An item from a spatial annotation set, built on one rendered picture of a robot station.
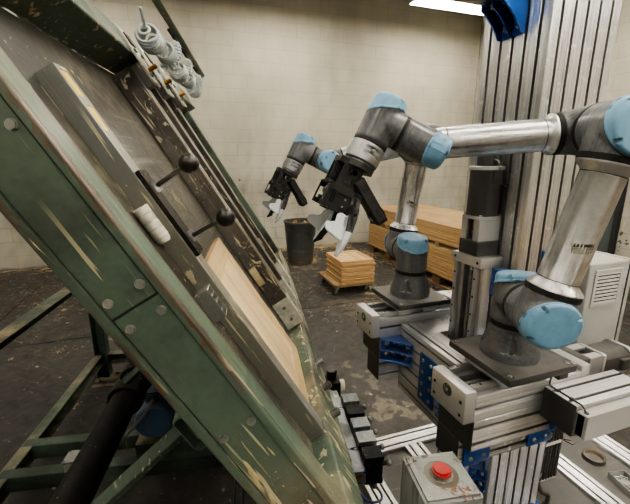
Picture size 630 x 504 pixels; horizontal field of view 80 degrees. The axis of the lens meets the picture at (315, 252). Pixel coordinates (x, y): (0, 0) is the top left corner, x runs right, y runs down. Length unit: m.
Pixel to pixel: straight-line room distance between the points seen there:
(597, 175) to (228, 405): 0.82
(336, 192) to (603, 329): 1.12
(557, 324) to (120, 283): 0.83
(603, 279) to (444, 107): 6.65
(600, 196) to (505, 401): 0.56
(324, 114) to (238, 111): 1.44
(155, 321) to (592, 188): 0.85
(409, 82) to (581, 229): 6.75
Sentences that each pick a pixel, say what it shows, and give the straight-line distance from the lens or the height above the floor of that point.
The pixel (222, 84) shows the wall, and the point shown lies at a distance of 6.44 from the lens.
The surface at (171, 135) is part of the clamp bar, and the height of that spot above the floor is 1.63.
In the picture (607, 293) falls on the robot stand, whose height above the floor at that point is 1.12.
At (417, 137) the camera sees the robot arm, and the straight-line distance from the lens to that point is 0.83.
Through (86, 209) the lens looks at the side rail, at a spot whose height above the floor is 1.49.
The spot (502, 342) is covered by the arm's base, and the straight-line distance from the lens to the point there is 1.12.
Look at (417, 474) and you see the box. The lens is 0.91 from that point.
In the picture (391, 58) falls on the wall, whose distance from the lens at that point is 7.44.
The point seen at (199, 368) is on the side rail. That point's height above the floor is 1.25.
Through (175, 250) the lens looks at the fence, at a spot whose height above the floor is 1.37.
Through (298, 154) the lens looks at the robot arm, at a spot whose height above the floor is 1.57.
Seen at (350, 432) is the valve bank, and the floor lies 0.74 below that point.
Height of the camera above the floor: 1.55
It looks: 14 degrees down
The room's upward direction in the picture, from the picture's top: straight up
